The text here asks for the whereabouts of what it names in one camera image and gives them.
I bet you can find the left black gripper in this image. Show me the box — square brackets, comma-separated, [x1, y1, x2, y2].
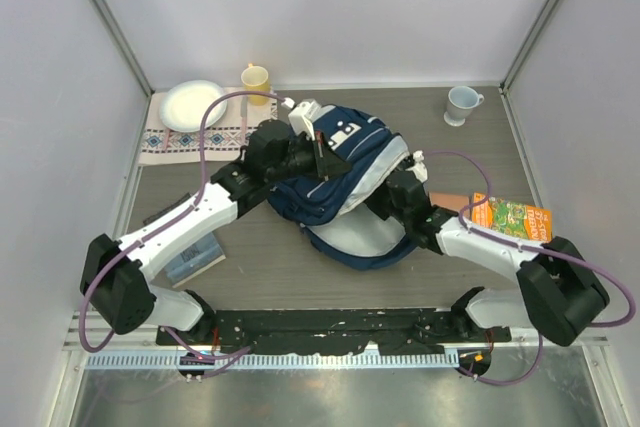
[266, 129, 350, 184]

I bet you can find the navy blue student backpack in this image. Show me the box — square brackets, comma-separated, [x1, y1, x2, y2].
[268, 105, 417, 271]

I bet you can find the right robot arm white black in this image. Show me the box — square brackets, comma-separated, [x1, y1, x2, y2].
[365, 171, 610, 346]

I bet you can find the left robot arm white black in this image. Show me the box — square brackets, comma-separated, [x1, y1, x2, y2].
[81, 120, 351, 346]

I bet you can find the tan leather wallet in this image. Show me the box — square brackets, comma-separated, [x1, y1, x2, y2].
[429, 192, 471, 212]

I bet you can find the yellow mug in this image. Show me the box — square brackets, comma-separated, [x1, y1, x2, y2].
[241, 64, 271, 106]

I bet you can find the light blue footed cup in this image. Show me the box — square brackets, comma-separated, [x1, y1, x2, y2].
[443, 86, 485, 127]

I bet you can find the orange green treehouse book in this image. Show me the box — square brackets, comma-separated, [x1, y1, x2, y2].
[471, 196, 553, 242]

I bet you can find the white paper plate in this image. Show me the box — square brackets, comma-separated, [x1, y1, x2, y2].
[159, 80, 225, 133]

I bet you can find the dark blue Nineteen Eighty-Four book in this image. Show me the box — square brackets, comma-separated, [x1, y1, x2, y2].
[163, 232, 226, 288]

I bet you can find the patterned cloth placemat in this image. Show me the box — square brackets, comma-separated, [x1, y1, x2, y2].
[138, 93, 278, 166]

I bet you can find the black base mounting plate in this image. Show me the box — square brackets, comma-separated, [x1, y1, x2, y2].
[155, 307, 512, 356]

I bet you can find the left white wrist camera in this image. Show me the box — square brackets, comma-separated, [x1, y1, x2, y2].
[281, 97, 321, 141]

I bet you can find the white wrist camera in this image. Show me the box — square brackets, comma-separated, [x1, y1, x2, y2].
[281, 97, 321, 141]
[407, 150, 428, 183]

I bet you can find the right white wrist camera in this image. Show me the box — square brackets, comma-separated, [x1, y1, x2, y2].
[407, 150, 428, 183]

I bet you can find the pink handled table knife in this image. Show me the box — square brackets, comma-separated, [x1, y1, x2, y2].
[240, 96, 248, 146]

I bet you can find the pink handled fork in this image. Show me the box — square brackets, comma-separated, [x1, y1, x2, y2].
[162, 128, 171, 152]

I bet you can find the white slotted cable duct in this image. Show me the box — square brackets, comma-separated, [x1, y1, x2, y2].
[85, 349, 459, 371]

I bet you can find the aluminium frame rail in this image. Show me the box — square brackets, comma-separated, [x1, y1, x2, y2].
[63, 310, 609, 350]

